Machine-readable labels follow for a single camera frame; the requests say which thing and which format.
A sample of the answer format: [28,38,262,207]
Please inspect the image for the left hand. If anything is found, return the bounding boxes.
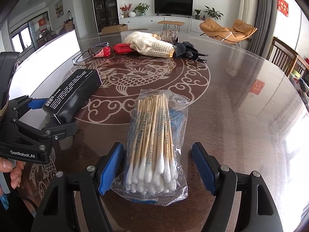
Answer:
[0,158,24,189]

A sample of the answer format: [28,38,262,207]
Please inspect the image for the black hair clip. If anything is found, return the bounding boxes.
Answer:
[173,41,208,61]

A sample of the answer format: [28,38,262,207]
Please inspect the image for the white cardboard box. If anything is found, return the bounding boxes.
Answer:
[7,28,82,131]

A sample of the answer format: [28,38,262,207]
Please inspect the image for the red packet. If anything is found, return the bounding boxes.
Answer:
[95,43,135,58]

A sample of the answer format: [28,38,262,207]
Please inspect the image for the green potted plant left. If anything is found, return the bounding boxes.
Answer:
[133,3,150,16]

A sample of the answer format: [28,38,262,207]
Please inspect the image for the green potted plant right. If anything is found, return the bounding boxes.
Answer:
[204,5,224,20]

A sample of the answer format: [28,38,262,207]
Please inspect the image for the cream knitted cloth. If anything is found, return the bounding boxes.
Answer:
[124,32,174,58]

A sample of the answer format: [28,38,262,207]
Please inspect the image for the green potted plant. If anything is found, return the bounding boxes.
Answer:
[204,5,224,20]
[133,3,150,16]

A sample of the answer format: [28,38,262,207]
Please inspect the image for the cotton swab bag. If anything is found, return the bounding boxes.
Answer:
[112,90,190,206]

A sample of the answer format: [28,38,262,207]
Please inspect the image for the eyeglasses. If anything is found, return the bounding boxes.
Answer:
[72,42,110,66]

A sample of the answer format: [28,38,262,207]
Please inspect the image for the black odor bar box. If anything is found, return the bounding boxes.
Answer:
[42,69,102,124]

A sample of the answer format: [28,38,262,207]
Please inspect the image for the brown cardboard box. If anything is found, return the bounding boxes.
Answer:
[101,24,128,35]

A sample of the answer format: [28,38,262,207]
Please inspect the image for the white tv cabinet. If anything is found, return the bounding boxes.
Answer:
[119,15,202,33]

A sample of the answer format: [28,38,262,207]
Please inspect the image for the dark display cabinet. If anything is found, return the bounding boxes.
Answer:
[92,0,119,33]

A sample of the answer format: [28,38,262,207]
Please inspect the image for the red wall decoration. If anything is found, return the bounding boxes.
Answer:
[277,0,289,17]

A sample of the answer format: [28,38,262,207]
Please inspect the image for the grey curtain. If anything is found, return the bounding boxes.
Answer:
[248,0,277,58]

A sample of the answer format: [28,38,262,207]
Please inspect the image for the wooden dining chair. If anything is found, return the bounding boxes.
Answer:
[266,37,308,78]

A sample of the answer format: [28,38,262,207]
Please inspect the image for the black television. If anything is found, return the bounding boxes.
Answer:
[154,0,193,17]

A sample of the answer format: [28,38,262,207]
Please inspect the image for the orange lounge chair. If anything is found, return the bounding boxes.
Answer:
[199,18,257,44]

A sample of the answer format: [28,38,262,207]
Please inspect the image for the wooden bench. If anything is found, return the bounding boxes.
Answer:
[158,20,185,32]

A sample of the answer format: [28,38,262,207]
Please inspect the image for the clear glass ornament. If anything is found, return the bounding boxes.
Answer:
[160,29,179,44]

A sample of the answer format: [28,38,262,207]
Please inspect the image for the red flower vase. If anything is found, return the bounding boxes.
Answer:
[120,3,132,18]

